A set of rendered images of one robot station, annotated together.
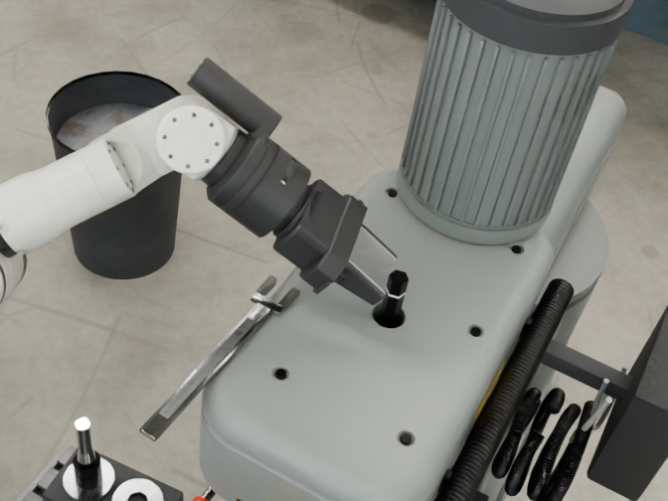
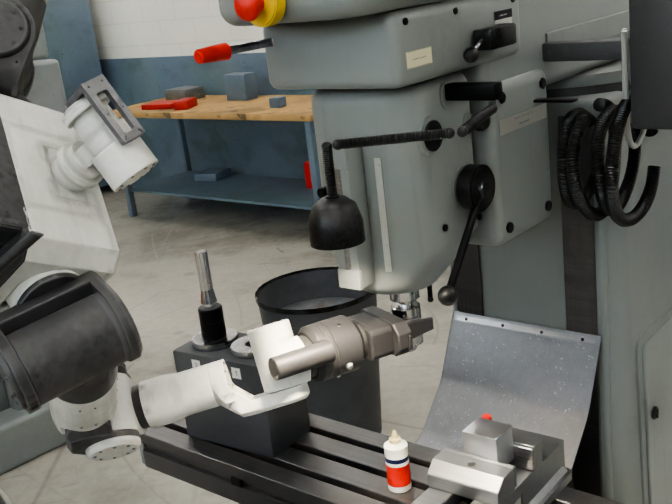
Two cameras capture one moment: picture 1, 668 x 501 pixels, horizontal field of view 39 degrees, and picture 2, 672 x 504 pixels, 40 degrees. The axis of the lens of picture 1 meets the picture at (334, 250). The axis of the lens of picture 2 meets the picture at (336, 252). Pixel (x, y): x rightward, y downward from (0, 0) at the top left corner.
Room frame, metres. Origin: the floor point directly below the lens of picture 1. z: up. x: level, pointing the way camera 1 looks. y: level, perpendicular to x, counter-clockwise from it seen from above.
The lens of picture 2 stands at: (-0.63, -0.46, 1.80)
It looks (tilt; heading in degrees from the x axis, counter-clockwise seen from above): 17 degrees down; 20
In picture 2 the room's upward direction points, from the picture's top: 7 degrees counter-clockwise
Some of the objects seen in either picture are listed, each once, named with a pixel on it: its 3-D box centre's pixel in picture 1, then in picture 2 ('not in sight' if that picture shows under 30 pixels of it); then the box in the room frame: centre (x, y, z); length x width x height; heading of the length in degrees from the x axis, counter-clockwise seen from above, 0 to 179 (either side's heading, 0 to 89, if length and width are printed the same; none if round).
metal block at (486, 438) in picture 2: not in sight; (488, 444); (0.65, -0.20, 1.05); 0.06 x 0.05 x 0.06; 71
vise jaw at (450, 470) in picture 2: not in sight; (471, 476); (0.60, -0.18, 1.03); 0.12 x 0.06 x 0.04; 71
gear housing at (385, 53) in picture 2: not in sight; (397, 38); (0.74, -0.09, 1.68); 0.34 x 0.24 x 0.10; 159
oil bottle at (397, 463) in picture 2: not in sight; (397, 458); (0.69, -0.03, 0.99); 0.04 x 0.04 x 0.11
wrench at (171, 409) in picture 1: (221, 354); not in sight; (0.60, 0.10, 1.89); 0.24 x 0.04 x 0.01; 156
